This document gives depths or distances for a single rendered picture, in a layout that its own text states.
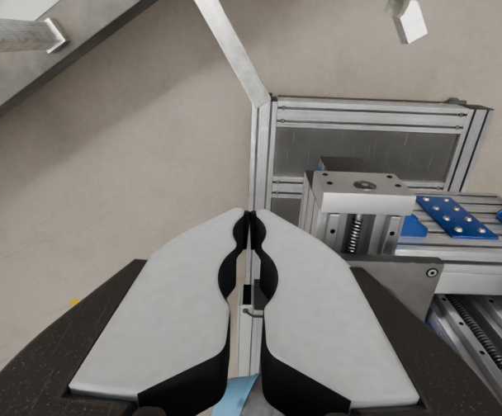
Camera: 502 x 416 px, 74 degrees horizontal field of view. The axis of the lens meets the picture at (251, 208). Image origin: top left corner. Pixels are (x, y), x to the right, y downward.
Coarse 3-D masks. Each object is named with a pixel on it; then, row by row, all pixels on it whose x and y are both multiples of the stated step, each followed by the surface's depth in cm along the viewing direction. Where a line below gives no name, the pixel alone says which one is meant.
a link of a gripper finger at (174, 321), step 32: (224, 224) 11; (160, 256) 9; (192, 256) 9; (224, 256) 10; (160, 288) 8; (192, 288) 8; (224, 288) 10; (128, 320) 7; (160, 320) 7; (192, 320) 7; (224, 320) 7; (96, 352) 7; (128, 352) 7; (160, 352) 7; (192, 352) 7; (224, 352) 7; (96, 384) 6; (128, 384) 6; (160, 384) 6; (192, 384) 7; (224, 384) 7
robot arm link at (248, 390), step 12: (228, 384) 39; (240, 384) 39; (252, 384) 38; (228, 396) 37; (240, 396) 37; (252, 396) 37; (216, 408) 36; (228, 408) 36; (240, 408) 36; (252, 408) 36; (264, 408) 36
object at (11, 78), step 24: (72, 0) 62; (96, 0) 62; (120, 0) 62; (144, 0) 63; (72, 24) 64; (96, 24) 64; (120, 24) 68; (72, 48) 66; (0, 72) 68; (24, 72) 68; (48, 72) 69; (0, 96) 70; (24, 96) 75
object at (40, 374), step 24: (144, 264) 9; (120, 288) 8; (72, 312) 7; (96, 312) 7; (48, 336) 7; (72, 336) 7; (96, 336) 7; (24, 360) 6; (48, 360) 6; (72, 360) 6; (0, 384) 6; (24, 384) 6; (48, 384) 6; (0, 408) 6; (24, 408) 6; (48, 408) 6; (72, 408) 6; (96, 408) 6; (120, 408) 6
